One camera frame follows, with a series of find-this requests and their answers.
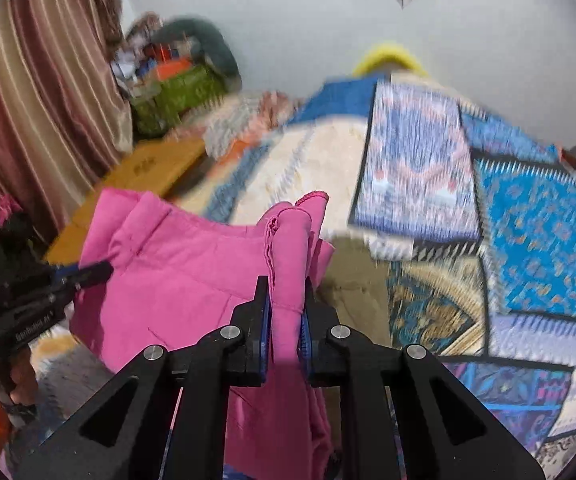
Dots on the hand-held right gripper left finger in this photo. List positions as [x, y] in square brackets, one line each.
[265, 322]

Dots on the striped brown curtain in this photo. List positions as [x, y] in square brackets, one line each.
[43, 85]

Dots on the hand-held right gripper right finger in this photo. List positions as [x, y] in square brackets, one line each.
[306, 337]

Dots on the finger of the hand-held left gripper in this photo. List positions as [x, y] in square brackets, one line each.
[88, 275]

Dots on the striped orange blanket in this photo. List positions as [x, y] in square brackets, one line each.
[248, 120]

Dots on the yellow headboard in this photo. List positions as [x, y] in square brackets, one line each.
[390, 57]

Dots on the grey neck pillow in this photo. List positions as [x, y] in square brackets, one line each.
[208, 40]

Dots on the pink pants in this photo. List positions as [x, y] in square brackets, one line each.
[178, 285]

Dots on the green bag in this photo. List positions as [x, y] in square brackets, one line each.
[178, 95]

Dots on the wooden lap desk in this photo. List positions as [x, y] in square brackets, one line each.
[153, 165]

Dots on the olive green garment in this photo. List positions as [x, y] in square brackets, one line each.
[357, 280]

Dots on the patchwork blanket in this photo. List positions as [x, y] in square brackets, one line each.
[517, 220]

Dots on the person's left hand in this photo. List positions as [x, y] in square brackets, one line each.
[24, 380]

